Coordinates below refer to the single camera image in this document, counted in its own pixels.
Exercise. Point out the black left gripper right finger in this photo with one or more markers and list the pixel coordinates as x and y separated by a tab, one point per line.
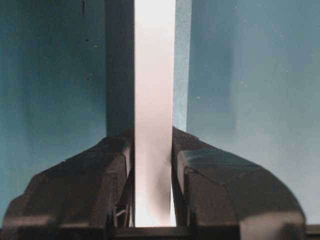
222	196

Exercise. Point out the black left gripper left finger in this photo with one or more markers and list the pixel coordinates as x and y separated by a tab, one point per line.
82	198

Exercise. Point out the white-edged wooden board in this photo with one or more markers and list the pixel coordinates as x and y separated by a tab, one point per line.
154	36

